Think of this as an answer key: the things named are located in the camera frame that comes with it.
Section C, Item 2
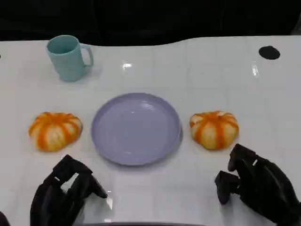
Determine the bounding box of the orange and white toy bread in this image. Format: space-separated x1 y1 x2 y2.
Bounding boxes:
28 112 83 152
189 110 240 151

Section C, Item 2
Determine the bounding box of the black table cable grommet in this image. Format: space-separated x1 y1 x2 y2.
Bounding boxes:
258 46 281 60

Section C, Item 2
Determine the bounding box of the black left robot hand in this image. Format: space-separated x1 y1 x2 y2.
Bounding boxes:
30 154 108 226

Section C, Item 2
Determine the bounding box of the pale green mug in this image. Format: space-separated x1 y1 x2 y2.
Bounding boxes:
46 34 94 83

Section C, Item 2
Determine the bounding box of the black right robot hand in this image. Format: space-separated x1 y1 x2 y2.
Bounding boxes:
214 143 301 226

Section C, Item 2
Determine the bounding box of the lilac plate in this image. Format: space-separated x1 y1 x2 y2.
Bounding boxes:
90 92 183 167

